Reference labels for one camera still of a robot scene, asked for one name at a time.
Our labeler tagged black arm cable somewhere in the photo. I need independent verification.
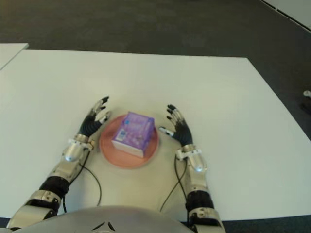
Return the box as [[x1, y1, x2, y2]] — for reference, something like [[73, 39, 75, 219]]
[[62, 155, 102, 214], [159, 155, 189, 212]]

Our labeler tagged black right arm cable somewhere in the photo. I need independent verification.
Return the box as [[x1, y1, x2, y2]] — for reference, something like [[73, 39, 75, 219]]
[[159, 155, 189, 212]]

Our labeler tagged white table with grey rail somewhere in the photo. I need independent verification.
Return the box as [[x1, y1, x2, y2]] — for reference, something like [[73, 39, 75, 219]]
[[259, 0, 311, 32]]

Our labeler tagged white side table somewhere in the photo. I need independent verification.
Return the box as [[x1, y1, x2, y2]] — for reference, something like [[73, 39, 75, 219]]
[[0, 43, 29, 71]]

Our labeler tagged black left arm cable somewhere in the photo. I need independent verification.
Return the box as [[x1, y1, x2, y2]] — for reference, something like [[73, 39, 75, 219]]
[[62, 155, 102, 214]]

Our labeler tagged silver robot torso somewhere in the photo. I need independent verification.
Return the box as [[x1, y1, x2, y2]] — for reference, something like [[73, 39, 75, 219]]
[[40, 205, 195, 233]]

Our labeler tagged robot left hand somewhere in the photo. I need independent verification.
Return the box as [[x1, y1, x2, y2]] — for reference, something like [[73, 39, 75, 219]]
[[77, 96, 112, 136]]

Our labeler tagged pink round plate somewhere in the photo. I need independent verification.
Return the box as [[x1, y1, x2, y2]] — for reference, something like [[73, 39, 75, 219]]
[[99, 114, 161, 170]]

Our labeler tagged purple white tissue pack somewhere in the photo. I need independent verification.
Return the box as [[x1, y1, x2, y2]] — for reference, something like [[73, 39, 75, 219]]
[[111, 111, 156, 158]]

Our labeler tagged dark stand with white cap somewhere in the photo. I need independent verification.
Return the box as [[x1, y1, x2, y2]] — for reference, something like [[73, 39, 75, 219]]
[[301, 90, 311, 112]]

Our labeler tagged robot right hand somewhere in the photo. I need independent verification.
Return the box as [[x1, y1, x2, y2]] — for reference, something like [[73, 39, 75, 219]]
[[159, 104, 195, 148]]

